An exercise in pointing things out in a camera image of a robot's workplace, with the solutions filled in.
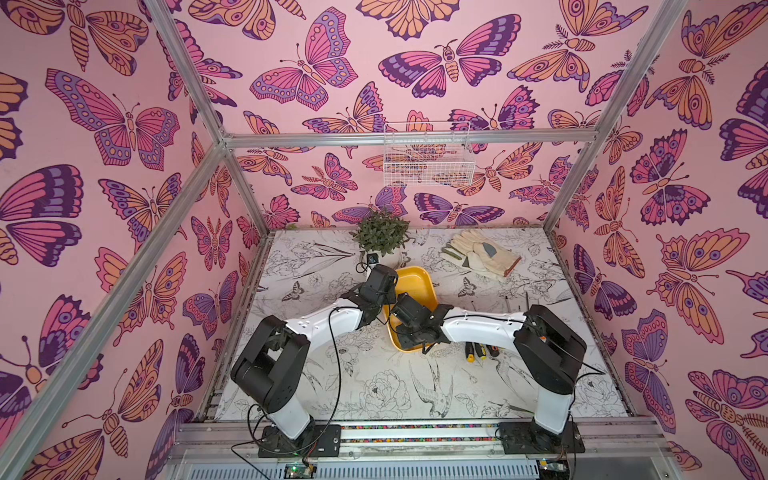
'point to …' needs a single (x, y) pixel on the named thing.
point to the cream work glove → (495, 256)
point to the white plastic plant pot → (392, 260)
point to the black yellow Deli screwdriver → (470, 352)
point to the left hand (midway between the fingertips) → (389, 283)
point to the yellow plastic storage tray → (416, 283)
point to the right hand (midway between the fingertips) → (399, 339)
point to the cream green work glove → (472, 261)
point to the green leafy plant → (381, 231)
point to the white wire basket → (428, 164)
